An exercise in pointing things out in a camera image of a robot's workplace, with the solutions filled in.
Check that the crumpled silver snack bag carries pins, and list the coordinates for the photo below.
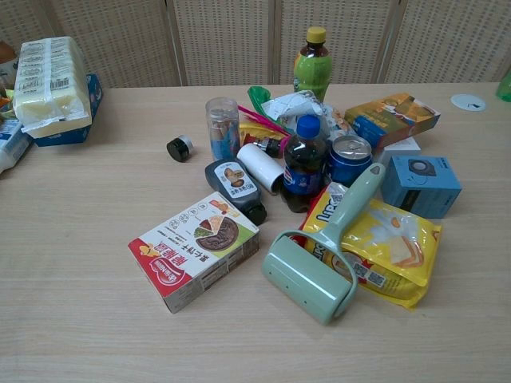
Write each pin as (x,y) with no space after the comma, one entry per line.
(297,107)

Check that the green tea bottle yellow cap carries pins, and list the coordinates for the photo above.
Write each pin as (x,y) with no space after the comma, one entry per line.
(312,72)

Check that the white lint roller refill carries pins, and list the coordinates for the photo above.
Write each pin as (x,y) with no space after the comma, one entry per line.
(258,167)

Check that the red and white food box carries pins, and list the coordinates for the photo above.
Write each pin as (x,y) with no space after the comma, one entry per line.
(195,255)

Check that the Pepsi cola bottle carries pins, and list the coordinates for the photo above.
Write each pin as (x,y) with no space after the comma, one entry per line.
(302,171)

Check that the dark sauce squeeze bottle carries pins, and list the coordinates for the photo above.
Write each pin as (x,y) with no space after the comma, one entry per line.
(233,185)

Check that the woven folding screen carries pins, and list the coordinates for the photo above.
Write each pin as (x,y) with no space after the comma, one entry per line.
(223,40)

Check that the clear plastic tube container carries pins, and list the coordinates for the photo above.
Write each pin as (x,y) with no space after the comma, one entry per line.
(222,119)

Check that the orange snack bag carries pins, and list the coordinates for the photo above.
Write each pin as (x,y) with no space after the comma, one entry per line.
(4,101)

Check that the blue box with speaker picture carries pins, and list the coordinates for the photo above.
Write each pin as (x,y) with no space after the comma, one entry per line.
(421,187)

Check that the pale green lint roller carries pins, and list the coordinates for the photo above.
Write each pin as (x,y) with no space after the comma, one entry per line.
(315,265)

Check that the blue tissue box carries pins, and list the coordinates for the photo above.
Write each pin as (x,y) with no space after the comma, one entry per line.
(66,137)

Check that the yellow and blue carton box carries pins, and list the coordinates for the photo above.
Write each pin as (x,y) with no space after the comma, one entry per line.
(393,115)

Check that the blue and white packet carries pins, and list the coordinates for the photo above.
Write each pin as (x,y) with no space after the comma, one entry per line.
(11,141)

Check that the yellow Lipton bag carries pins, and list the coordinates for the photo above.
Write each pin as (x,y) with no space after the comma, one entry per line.
(383,247)

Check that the small silver jar black cap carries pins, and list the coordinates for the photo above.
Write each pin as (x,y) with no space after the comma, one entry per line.
(179,149)

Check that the small white box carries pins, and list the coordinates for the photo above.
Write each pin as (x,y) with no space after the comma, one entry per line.
(401,151)

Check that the dark bottle with label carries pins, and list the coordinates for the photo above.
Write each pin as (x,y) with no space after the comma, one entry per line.
(272,146)

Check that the pale yellow wrapped package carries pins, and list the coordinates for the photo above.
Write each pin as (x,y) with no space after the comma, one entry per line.
(52,84)

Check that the green soda bottle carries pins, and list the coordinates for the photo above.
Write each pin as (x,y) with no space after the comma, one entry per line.
(504,85)

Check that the blue drink can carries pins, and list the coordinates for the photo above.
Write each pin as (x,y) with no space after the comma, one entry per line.
(350,161)

